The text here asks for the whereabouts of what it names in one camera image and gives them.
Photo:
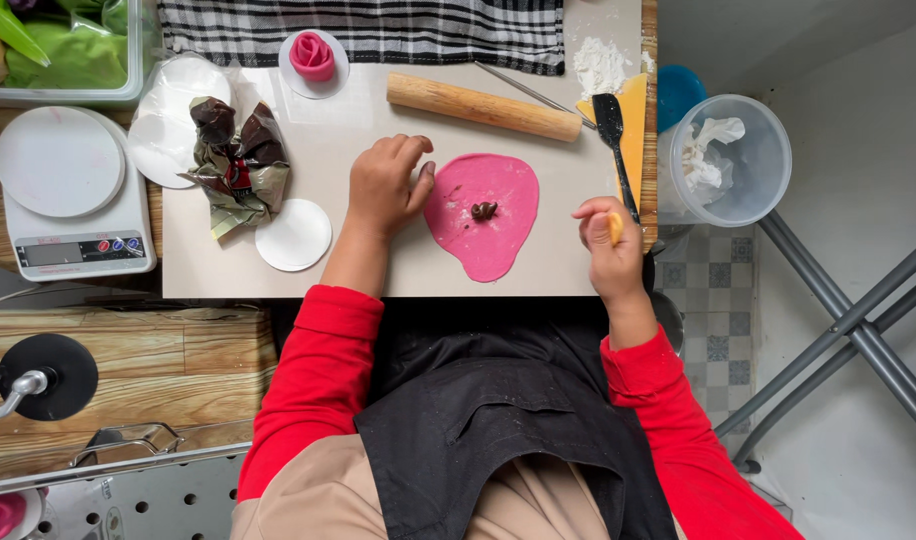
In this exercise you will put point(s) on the person's right hand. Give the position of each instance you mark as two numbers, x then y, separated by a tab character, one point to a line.
615	262

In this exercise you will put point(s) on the person's left hand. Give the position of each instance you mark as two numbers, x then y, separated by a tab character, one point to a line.
383	187

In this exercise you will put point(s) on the small yellow dough tool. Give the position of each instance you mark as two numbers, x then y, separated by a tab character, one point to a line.
615	227

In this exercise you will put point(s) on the beige work board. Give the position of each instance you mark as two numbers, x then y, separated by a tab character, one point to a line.
338	270

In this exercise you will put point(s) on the white round paper liner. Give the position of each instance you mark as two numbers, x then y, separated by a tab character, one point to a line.
330	82
294	235

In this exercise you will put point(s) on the brown chocolate filling blob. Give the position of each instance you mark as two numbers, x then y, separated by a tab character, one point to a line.
484	210

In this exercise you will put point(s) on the flat pink dough sheet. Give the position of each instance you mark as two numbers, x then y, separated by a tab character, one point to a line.
488	225

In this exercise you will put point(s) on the black plastic spatula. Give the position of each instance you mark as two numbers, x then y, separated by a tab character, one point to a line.
612	142

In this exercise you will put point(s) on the wooden rolling pin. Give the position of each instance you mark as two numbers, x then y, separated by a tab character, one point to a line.
484	106

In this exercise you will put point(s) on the yellow plastic scraper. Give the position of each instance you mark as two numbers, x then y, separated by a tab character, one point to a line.
634	127

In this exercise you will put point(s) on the crumpled white tissue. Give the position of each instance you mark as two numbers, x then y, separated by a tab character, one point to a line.
705	154

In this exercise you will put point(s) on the chocolate filling piping bag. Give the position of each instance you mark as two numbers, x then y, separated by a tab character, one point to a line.
240	169

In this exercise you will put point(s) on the pink rose-shaped dough bun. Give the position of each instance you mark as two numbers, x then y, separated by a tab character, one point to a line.
312	55

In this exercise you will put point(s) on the black white checkered cloth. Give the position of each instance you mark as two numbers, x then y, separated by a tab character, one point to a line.
368	30

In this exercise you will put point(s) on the clear round plastic container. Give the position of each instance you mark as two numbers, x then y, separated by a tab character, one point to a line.
758	161

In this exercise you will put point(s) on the thin metal skewer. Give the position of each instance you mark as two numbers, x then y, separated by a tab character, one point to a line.
529	91

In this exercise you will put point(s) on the blue round lid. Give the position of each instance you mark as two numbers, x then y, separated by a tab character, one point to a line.
675	90

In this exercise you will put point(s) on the heap of white flour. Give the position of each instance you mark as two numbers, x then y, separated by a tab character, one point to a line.
599	66

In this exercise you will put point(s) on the black apron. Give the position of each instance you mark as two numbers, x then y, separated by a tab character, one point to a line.
503	435

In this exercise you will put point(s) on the bag of white paper liners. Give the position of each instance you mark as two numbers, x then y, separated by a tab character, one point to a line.
169	120

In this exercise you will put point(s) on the grey folding metal legs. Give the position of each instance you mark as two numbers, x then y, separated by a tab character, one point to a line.
840	315

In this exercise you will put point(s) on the white digital kitchen scale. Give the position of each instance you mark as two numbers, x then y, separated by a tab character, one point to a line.
75	240

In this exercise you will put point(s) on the white round plate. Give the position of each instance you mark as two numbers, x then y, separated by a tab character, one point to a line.
59	161

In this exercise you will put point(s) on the clear box with green dough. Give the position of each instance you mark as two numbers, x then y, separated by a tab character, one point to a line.
60	49

